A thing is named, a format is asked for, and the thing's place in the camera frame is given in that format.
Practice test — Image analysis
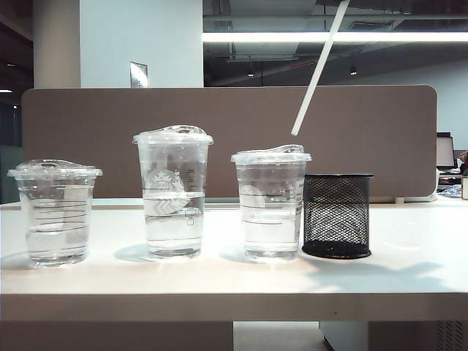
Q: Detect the medium clear plastic cup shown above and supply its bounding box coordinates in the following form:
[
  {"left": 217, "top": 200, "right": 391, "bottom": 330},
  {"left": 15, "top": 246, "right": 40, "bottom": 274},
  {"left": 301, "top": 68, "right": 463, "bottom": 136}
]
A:
[{"left": 230, "top": 144, "right": 314, "bottom": 262}]

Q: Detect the black mesh pen holder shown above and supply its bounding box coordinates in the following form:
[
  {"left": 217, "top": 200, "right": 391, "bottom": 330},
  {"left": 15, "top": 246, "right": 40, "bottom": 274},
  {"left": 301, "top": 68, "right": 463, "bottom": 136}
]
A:
[{"left": 301, "top": 173, "right": 375, "bottom": 259}]

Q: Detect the white paper straw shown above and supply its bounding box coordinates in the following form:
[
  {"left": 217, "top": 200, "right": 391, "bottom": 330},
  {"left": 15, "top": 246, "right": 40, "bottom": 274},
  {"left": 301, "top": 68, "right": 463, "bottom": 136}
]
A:
[{"left": 290, "top": 0, "right": 349, "bottom": 137}]

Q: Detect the large clear plastic cup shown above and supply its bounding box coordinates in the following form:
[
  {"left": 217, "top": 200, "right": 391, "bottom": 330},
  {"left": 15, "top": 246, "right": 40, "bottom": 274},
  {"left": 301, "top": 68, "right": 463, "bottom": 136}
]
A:
[{"left": 132, "top": 125, "right": 215, "bottom": 260}]

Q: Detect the small clear plastic cup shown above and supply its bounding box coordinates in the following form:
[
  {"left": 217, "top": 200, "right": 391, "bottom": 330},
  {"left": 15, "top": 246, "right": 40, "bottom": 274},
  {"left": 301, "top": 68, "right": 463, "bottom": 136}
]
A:
[{"left": 7, "top": 159, "right": 104, "bottom": 270}]

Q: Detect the brown fabric desk divider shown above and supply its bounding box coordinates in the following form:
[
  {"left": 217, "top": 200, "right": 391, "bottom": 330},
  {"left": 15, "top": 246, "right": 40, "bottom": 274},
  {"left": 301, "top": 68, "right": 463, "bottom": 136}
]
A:
[{"left": 20, "top": 85, "right": 439, "bottom": 200}]

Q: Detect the white computer monitor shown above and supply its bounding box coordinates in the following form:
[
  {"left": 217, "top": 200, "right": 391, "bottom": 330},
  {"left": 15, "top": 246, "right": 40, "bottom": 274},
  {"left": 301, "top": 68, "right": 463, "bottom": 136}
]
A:
[{"left": 436, "top": 132, "right": 457, "bottom": 172}]

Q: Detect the long ceiling light strip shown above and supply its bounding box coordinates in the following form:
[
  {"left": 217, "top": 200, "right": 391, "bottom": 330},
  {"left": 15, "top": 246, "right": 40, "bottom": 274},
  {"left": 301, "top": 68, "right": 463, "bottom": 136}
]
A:
[{"left": 202, "top": 31, "right": 468, "bottom": 44}]

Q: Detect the white round pillar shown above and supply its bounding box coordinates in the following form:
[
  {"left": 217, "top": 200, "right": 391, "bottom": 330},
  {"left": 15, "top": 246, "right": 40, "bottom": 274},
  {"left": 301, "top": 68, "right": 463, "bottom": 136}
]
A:
[{"left": 32, "top": 0, "right": 81, "bottom": 89}]

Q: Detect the silver wall sign plate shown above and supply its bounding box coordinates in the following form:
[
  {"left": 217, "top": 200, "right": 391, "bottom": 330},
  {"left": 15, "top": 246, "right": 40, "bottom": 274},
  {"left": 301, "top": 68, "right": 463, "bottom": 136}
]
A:
[{"left": 129, "top": 61, "right": 148, "bottom": 89}]

